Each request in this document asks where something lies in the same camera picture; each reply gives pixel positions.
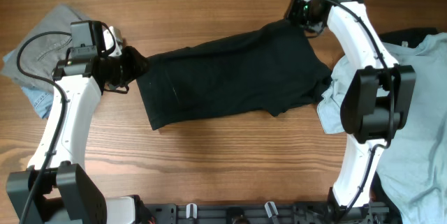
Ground black shorts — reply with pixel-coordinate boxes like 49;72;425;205
137;20;332;130

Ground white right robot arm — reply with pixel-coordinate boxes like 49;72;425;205
286;0;416;222

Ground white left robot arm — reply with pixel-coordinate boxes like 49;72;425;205
6;20;156;223

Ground folded grey trousers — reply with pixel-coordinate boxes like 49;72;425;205
1;4;90;93

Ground folded blue jeans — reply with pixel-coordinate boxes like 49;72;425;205
2;50;55;119

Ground black garment under t-shirt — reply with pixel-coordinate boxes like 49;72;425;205
379;27;439;48

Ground light blue t-shirt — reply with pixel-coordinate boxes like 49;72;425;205
316;31;447;224

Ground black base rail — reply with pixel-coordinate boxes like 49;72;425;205
145;201;391;224

